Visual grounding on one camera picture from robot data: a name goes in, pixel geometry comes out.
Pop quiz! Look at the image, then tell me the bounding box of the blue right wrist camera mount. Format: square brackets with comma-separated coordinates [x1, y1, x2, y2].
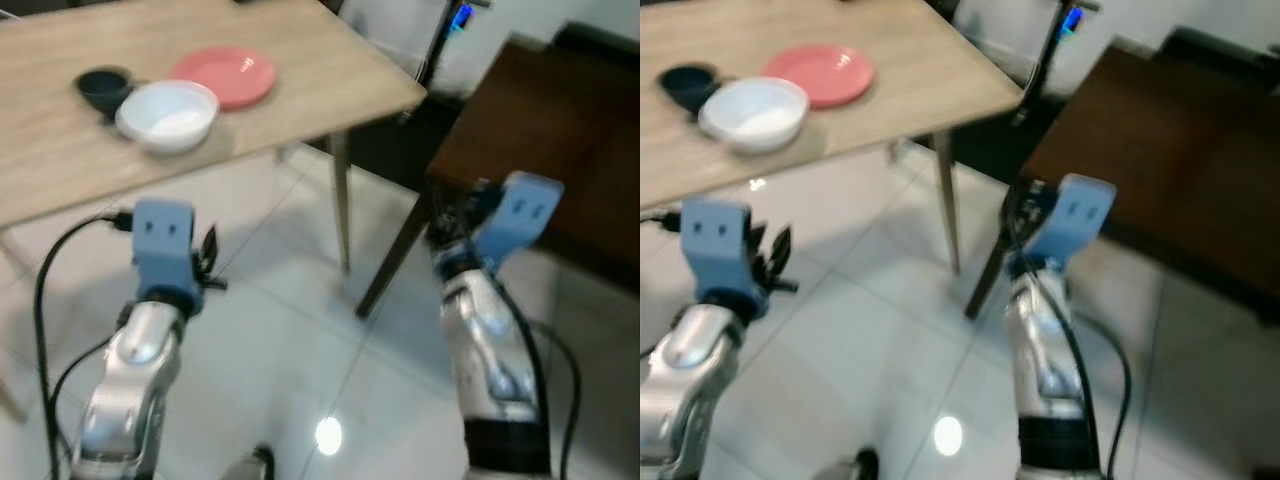
[468, 171, 565, 275]
[1022, 174, 1117, 273]

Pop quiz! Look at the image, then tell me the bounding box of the dark brown wooden table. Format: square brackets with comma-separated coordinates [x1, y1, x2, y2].
[964, 45, 1280, 326]
[356, 35, 641, 321]

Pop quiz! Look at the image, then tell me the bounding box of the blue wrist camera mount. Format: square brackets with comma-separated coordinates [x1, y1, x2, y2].
[468, 171, 565, 275]
[679, 198, 771, 319]
[1022, 174, 1117, 273]
[130, 198, 207, 313]

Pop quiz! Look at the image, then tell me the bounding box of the white bowl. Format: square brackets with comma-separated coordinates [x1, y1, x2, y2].
[698, 76, 810, 154]
[115, 80, 221, 156]

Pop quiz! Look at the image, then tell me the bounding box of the light wooden table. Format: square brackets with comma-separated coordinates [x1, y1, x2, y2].
[0, 0, 429, 276]
[640, 0, 1026, 276]

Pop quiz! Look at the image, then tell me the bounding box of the dark blue cup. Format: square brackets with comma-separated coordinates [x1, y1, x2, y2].
[75, 67, 137, 120]
[659, 64, 723, 116]

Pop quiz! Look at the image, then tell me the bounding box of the pink plate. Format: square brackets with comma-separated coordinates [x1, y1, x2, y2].
[762, 43, 876, 109]
[170, 46, 278, 110]

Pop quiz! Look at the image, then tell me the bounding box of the black stand with blue light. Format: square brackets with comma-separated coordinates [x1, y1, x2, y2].
[1010, 0, 1101, 129]
[400, 0, 493, 126]

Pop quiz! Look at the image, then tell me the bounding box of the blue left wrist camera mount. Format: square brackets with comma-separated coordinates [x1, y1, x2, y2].
[679, 198, 771, 319]
[130, 198, 207, 313]

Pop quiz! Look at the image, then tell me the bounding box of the black furniture piece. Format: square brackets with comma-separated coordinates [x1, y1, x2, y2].
[1163, 27, 1280, 73]
[553, 22, 641, 73]

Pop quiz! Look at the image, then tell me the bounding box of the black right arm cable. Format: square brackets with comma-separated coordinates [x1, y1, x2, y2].
[1035, 265, 1135, 480]
[488, 268, 583, 480]

